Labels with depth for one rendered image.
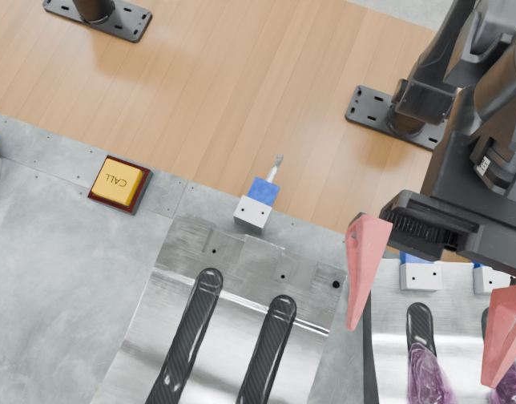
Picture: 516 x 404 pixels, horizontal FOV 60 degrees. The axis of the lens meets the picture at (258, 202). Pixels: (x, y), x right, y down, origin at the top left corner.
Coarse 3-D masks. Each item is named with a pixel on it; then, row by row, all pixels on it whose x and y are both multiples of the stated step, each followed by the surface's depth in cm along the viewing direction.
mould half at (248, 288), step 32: (192, 224) 65; (160, 256) 64; (192, 256) 64; (256, 256) 64; (160, 288) 63; (224, 288) 63; (256, 288) 63; (288, 288) 63; (320, 288) 62; (160, 320) 62; (224, 320) 62; (256, 320) 62; (320, 320) 61; (128, 352) 61; (160, 352) 61; (224, 352) 61; (288, 352) 61; (320, 352) 61; (128, 384) 59; (192, 384) 60; (224, 384) 60; (288, 384) 60
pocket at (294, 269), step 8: (288, 256) 65; (296, 256) 65; (280, 264) 66; (288, 264) 66; (296, 264) 66; (304, 264) 66; (312, 264) 65; (280, 272) 66; (288, 272) 66; (296, 272) 66; (304, 272) 66; (312, 272) 66; (280, 280) 65; (288, 280) 65; (296, 280) 65; (304, 280) 65; (312, 280) 63; (304, 288) 65
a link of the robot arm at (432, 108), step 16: (464, 0) 55; (448, 16) 58; (464, 16) 56; (448, 32) 58; (432, 48) 60; (448, 48) 59; (416, 64) 64; (432, 64) 61; (448, 64) 60; (416, 80) 63; (432, 80) 62; (416, 96) 64; (432, 96) 63; (448, 96) 62; (400, 112) 67; (416, 112) 66; (432, 112) 65
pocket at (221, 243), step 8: (216, 232) 67; (224, 232) 66; (232, 232) 66; (208, 240) 66; (216, 240) 67; (224, 240) 67; (232, 240) 67; (240, 240) 67; (208, 248) 67; (216, 248) 67; (224, 248) 67; (232, 248) 67; (240, 248) 67; (216, 256) 66; (224, 256) 66; (232, 256) 66
